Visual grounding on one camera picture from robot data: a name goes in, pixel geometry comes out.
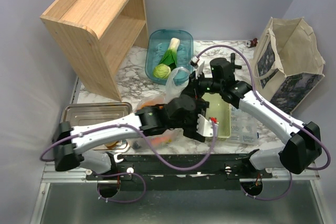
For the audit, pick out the metal baking tray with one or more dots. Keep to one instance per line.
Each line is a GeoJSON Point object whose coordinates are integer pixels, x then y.
{"type": "Point", "coordinates": [84, 114]}

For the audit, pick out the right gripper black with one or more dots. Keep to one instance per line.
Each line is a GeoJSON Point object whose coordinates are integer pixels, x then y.
{"type": "Point", "coordinates": [193, 85]}

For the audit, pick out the black T-shaped pipe fitting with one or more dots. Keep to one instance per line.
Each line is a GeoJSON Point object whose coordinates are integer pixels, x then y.
{"type": "Point", "coordinates": [232, 62]}

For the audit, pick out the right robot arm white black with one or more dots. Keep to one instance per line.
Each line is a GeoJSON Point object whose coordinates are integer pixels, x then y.
{"type": "Point", "coordinates": [301, 140]}

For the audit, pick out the small red black connector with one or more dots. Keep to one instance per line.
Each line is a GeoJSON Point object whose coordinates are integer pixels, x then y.
{"type": "Point", "coordinates": [251, 43]}

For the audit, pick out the wooden shelf unit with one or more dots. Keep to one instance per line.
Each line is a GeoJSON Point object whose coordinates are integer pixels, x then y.
{"type": "Point", "coordinates": [95, 36]}

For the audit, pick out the orange toy carrot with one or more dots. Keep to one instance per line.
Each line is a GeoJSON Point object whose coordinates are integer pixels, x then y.
{"type": "Point", "coordinates": [151, 101]}

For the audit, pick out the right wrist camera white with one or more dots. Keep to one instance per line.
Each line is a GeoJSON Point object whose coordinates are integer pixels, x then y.
{"type": "Point", "coordinates": [198, 65]}

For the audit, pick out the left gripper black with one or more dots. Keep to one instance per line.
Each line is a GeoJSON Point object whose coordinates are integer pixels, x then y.
{"type": "Point", "coordinates": [200, 108]}

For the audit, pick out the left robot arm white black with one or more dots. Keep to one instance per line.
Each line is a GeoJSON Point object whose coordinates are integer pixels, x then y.
{"type": "Point", "coordinates": [183, 112]}

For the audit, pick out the aluminium frame rail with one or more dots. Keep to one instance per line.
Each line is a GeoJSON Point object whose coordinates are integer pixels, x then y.
{"type": "Point", "coordinates": [78, 175]}

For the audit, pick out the teal transparent plastic bin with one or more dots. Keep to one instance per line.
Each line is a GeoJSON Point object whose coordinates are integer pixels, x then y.
{"type": "Point", "coordinates": [158, 44]}

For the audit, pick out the clear plastic compartment box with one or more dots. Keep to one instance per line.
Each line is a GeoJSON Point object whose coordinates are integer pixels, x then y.
{"type": "Point", "coordinates": [243, 128]}

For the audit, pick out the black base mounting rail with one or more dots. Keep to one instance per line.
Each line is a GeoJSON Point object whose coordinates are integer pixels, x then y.
{"type": "Point", "coordinates": [228, 169]}

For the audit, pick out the toy watermelon slice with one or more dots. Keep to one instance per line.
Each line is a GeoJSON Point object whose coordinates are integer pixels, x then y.
{"type": "Point", "coordinates": [159, 140]}

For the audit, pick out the clear plastic grocery bag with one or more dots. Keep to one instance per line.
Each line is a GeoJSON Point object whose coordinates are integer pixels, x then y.
{"type": "Point", "coordinates": [172, 90]}

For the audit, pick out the orange glazed bread bun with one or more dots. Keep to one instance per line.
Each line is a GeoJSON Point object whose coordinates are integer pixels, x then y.
{"type": "Point", "coordinates": [111, 145]}

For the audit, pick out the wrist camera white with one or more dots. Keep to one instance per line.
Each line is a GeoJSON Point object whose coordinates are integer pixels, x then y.
{"type": "Point", "coordinates": [198, 65]}
{"type": "Point", "coordinates": [206, 127]}

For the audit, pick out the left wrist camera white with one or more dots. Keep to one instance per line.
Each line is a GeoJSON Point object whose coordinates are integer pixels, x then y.
{"type": "Point", "coordinates": [206, 127]}

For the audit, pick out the light green plastic basket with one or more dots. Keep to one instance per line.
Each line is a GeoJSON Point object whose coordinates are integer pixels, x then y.
{"type": "Point", "coordinates": [220, 110]}

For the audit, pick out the toy bok choy green white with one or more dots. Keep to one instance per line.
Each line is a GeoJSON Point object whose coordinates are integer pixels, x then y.
{"type": "Point", "coordinates": [170, 56]}

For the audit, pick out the green toy cabbage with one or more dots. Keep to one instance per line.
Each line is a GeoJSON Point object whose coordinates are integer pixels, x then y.
{"type": "Point", "coordinates": [162, 71]}

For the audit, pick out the canvas tote bag with print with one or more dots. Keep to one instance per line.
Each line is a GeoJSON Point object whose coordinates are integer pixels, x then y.
{"type": "Point", "coordinates": [286, 64]}

